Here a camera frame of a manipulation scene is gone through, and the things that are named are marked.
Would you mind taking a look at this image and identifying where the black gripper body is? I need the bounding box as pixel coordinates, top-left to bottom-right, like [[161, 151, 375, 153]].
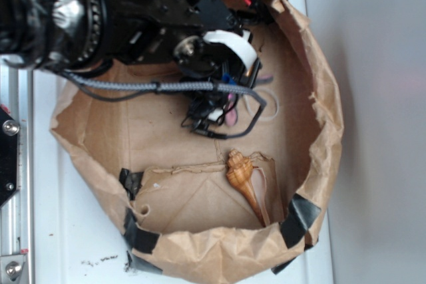
[[140, 0, 263, 138]]

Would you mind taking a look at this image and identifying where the gray plush animal toy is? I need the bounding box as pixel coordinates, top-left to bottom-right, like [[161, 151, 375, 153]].
[[224, 74, 280, 127]]

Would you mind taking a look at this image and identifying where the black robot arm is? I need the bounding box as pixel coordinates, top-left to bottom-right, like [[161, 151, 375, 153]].
[[1, 0, 269, 138]]

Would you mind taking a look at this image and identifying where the brown conch seashell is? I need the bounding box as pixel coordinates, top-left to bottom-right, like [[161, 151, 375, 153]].
[[226, 149, 270, 227]]

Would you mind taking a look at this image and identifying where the brown paper bag bin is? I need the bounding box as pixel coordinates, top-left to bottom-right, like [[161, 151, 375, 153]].
[[51, 0, 344, 283]]

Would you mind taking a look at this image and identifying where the gray braided cable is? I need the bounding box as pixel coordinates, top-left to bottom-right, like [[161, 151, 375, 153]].
[[61, 71, 268, 140]]

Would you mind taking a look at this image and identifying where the aluminum frame rail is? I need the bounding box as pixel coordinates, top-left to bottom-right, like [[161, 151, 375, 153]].
[[1, 65, 35, 283]]

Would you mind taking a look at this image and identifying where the black mounting bracket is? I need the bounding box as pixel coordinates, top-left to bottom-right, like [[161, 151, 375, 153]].
[[0, 104, 20, 208]]

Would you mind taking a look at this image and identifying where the silver corner bracket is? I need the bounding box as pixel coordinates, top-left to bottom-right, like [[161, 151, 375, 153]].
[[1, 254, 26, 284]]

